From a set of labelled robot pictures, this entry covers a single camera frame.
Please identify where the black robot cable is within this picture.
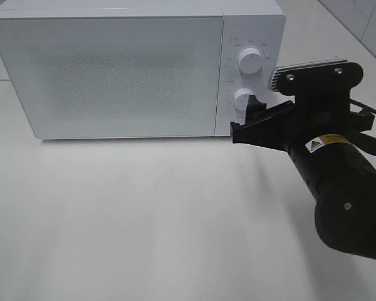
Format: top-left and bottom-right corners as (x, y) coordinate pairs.
(349, 98), (376, 157)

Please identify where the white microwave door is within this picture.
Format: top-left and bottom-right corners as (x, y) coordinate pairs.
(0, 17), (222, 139)

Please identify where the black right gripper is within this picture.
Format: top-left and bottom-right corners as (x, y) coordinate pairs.
(229, 93), (376, 201)

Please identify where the white microwave oven body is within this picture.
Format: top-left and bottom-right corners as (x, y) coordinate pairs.
(0, 1), (286, 139)

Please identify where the white microwave knob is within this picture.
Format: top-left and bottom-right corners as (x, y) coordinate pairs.
(233, 88), (254, 112)
(238, 46), (263, 75)

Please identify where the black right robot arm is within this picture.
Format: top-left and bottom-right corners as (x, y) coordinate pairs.
(231, 95), (376, 260)

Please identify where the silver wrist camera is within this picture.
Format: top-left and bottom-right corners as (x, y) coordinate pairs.
(268, 59), (363, 96)

